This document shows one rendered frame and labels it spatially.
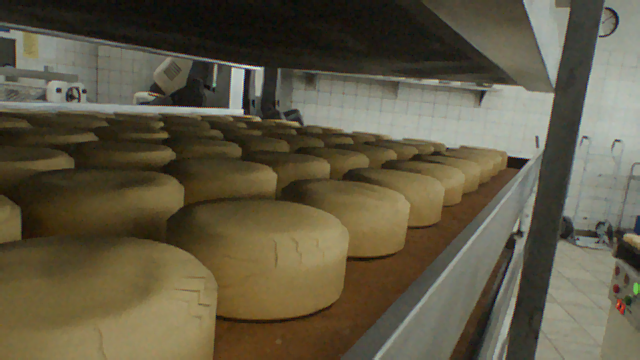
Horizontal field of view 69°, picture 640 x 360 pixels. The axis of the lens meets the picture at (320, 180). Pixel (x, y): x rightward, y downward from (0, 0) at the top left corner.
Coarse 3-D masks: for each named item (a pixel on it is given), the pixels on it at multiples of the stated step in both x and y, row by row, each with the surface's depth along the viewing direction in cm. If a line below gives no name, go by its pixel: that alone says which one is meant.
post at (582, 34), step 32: (576, 0) 46; (576, 32) 47; (576, 64) 47; (576, 96) 47; (576, 128) 48; (544, 160) 49; (544, 192) 50; (544, 224) 50; (544, 256) 50; (544, 288) 51; (512, 320) 53; (512, 352) 53
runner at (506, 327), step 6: (510, 312) 51; (510, 318) 49; (504, 324) 54; (510, 324) 49; (504, 330) 52; (504, 336) 45; (498, 342) 49; (504, 342) 44; (498, 348) 48; (504, 348) 45; (498, 354) 42
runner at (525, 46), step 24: (432, 0) 13; (456, 0) 13; (480, 0) 13; (504, 0) 12; (528, 0) 13; (552, 0) 22; (456, 24) 17; (480, 24) 16; (504, 24) 16; (528, 24) 15; (552, 24) 25; (480, 48) 22; (504, 48) 21; (528, 48) 20; (552, 48) 30; (528, 72) 31; (552, 72) 36
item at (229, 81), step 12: (216, 72) 68; (228, 72) 67; (240, 72) 69; (216, 84) 69; (228, 84) 67; (240, 84) 69; (216, 96) 69; (228, 96) 68; (240, 96) 70; (228, 108) 68; (240, 108) 70
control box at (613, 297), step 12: (624, 264) 153; (612, 276) 158; (636, 276) 142; (612, 288) 157; (624, 288) 147; (612, 300) 155; (636, 300) 138; (624, 312) 145; (636, 312) 137; (636, 324) 137
